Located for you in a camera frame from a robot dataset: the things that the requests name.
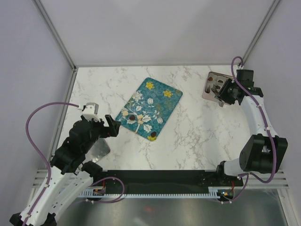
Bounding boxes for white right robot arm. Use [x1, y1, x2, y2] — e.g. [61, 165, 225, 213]
[215, 79, 288, 186]

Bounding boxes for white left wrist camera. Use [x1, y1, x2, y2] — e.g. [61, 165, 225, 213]
[78, 103, 100, 122]

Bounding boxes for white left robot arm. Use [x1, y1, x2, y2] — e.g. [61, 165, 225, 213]
[9, 115, 121, 226]

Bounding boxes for pink chocolate tin box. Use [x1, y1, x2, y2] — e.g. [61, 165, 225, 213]
[202, 71, 232, 103]

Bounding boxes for white cable duct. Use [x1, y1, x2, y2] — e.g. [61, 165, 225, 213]
[78, 187, 234, 199]

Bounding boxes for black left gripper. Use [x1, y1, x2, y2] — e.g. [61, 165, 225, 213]
[82, 114, 121, 153]

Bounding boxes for metal tin lid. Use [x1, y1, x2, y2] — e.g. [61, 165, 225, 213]
[85, 138, 111, 163]

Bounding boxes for metal tongs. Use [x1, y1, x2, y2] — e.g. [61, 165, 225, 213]
[211, 85, 224, 107]

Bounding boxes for teal floral tray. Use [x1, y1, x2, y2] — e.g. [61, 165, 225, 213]
[116, 77, 183, 141]

